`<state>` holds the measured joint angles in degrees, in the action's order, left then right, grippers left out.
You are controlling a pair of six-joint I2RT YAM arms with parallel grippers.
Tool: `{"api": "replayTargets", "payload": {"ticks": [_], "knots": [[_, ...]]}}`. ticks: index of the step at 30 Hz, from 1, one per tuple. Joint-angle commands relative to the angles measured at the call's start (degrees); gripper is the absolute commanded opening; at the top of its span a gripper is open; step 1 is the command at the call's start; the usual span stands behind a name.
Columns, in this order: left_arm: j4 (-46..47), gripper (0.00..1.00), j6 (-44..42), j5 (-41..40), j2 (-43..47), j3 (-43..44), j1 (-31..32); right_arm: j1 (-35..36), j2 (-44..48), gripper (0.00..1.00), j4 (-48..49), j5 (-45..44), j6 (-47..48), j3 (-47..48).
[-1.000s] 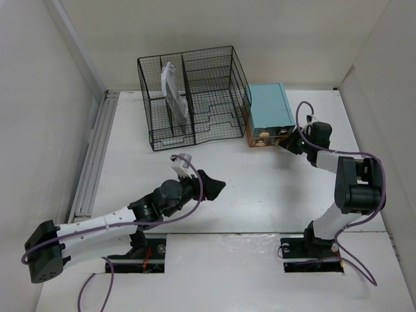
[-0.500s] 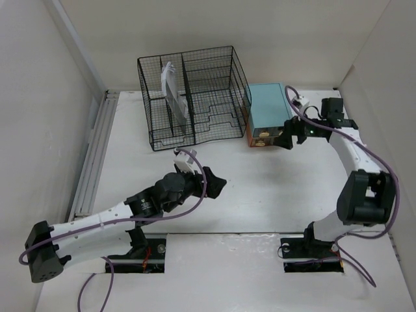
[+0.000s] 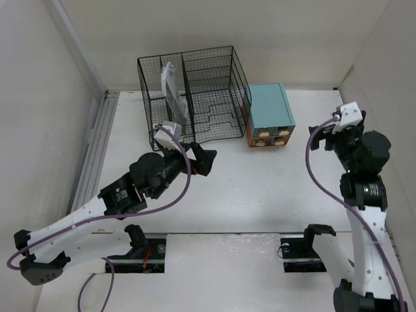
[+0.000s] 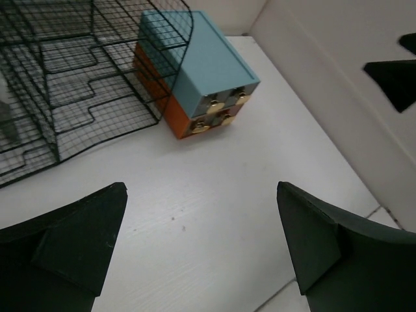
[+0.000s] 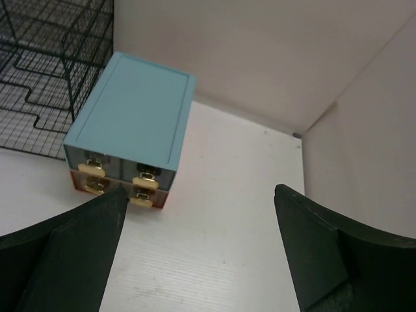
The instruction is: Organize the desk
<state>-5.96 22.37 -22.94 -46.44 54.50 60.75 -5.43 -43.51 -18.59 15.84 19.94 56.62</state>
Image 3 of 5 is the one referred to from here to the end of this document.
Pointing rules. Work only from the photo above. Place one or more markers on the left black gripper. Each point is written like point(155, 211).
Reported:
point(201, 164)

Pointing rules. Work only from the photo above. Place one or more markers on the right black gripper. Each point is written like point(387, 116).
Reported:
point(325, 132)

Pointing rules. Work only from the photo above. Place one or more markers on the black setup guide booklet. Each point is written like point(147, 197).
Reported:
point(177, 103)

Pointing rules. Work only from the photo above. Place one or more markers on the teal and orange drawer box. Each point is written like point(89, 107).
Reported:
point(271, 121)

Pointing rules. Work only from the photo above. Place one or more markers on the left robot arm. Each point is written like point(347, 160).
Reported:
point(100, 228)

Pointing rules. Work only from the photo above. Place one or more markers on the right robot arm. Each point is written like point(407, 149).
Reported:
point(368, 281)

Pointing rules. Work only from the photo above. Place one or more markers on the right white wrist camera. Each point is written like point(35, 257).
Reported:
point(347, 115)

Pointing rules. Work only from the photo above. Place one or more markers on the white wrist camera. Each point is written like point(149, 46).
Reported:
point(168, 134)
point(347, 115)

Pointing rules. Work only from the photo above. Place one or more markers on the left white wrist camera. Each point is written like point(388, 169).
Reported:
point(168, 134)

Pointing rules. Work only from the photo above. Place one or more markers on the black wire mesh organizer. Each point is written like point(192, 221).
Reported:
point(215, 88)

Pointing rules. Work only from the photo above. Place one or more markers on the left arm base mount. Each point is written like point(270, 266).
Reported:
point(149, 261)

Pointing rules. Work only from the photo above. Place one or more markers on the aluminium rail frame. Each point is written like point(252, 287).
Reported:
point(86, 182)

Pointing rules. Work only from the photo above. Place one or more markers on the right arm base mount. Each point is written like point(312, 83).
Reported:
point(297, 257)

